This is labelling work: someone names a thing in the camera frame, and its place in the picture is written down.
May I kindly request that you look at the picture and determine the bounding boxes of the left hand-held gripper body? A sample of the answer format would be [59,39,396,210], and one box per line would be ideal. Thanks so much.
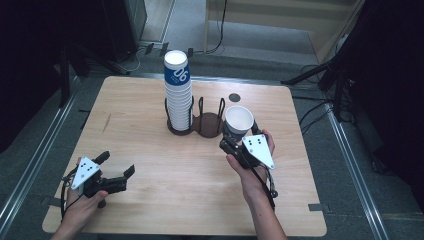
[70,155,128,199]

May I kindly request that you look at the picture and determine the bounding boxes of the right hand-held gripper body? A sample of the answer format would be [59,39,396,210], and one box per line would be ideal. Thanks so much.
[218,134,276,171]

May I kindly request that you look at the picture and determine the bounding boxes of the blue white paper cup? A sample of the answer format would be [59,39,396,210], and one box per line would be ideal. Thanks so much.
[224,105,255,141]

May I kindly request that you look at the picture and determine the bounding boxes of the dark brown cup holder rack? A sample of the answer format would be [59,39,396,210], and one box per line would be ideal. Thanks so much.
[164,95,226,139]

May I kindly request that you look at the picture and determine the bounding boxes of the stack of paper cups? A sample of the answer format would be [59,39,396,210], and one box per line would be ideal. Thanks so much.
[163,49,194,132]

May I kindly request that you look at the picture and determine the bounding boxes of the person's right hand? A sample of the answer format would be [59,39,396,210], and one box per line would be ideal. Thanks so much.
[225,129,277,205]

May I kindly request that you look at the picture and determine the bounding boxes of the person's left hand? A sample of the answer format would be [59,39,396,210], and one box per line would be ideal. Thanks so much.
[62,189,110,232]

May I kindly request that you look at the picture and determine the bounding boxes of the black metal stand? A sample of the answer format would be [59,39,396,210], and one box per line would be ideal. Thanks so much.
[59,42,132,108]
[280,54,349,123]

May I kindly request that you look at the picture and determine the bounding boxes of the beige wooden platform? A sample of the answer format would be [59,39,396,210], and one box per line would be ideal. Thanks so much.
[204,0,365,64]

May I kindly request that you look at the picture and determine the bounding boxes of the black curtain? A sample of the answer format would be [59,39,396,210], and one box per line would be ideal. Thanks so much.
[346,0,424,213]
[0,0,111,153]

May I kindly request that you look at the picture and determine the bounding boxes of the dark cabinet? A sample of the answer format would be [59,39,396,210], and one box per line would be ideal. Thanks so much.
[101,0,148,63]

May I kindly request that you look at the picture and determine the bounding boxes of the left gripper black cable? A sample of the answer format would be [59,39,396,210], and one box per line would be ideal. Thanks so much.
[60,172,84,222]

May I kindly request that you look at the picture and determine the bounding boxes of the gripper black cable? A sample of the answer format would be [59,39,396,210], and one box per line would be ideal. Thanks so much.
[245,159,280,212]
[60,172,84,222]

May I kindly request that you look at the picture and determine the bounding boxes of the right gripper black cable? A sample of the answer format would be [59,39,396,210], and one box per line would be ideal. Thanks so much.
[245,159,280,212]

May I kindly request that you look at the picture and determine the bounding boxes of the metal floor rail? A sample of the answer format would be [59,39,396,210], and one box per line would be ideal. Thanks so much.
[324,102,390,240]
[0,75,82,228]

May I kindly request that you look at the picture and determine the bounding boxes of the black floor cables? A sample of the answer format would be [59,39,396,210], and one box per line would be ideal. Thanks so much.
[293,95,335,135]

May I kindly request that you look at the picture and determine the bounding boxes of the white floor cable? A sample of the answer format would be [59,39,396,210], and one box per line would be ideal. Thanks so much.
[122,47,148,73]

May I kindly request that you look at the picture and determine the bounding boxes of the hanging black cable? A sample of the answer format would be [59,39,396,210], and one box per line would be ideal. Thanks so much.
[203,0,229,55]

